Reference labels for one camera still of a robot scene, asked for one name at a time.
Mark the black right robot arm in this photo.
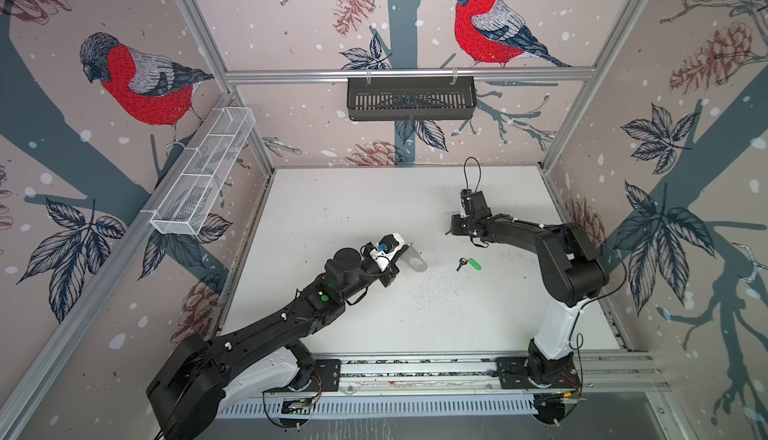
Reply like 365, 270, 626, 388
449, 214, 609, 387

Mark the right camera cable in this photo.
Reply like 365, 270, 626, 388
463, 156, 482, 192

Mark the small circuit board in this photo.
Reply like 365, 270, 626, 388
280, 398, 315, 418

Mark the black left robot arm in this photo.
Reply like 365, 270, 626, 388
146, 235, 410, 439

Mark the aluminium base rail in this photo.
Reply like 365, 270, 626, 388
218, 352, 667, 420

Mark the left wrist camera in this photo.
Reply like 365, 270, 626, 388
369, 233, 408, 262

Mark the white wire mesh basket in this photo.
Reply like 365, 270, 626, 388
150, 106, 255, 235

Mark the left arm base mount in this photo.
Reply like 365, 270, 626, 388
286, 342, 341, 393

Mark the black wall basket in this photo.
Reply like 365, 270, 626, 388
347, 76, 477, 121

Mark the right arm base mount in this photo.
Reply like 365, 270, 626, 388
492, 340, 582, 390

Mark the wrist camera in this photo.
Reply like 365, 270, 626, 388
369, 233, 408, 262
460, 189, 492, 220

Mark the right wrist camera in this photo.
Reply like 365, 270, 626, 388
460, 189, 492, 220

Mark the key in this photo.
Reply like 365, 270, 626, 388
456, 257, 469, 271

